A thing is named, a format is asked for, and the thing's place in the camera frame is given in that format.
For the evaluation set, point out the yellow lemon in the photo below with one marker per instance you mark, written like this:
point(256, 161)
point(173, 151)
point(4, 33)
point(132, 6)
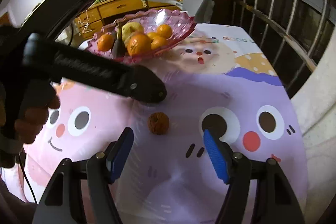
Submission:
point(152, 35)

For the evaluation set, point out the cartoon printed bed sheet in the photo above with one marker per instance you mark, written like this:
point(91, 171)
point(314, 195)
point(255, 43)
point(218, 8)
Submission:
point(62, 176)

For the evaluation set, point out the large orange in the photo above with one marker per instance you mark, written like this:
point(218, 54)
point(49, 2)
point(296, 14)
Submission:
point(105, 42)
point(139, 44)

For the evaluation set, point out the small orange tangerine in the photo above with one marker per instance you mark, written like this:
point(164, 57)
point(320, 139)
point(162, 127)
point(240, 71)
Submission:
point(158, 42)

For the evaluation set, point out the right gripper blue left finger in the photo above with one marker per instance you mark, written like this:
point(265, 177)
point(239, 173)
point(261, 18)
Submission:
point(118, 152)

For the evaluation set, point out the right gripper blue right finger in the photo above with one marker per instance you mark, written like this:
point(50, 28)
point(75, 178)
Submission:
point(220, 154)

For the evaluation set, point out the dark overripe banana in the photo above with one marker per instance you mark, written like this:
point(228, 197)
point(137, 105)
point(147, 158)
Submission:
point(119, 49)

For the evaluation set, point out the yellow pear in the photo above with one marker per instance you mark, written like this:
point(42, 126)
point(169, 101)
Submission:
point(129, 28)

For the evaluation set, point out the left hand on grip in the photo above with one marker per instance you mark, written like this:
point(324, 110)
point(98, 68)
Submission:
point(34, 112)

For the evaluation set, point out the wooden desk with drawers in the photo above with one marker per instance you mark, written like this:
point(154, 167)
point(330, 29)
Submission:
point(105, 12)

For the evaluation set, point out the pink plastic fruit tray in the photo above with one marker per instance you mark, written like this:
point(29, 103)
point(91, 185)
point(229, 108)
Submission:
point(181, 24)

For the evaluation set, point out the metal window railing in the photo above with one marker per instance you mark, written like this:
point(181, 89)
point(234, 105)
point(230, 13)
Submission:
point(293, 34)

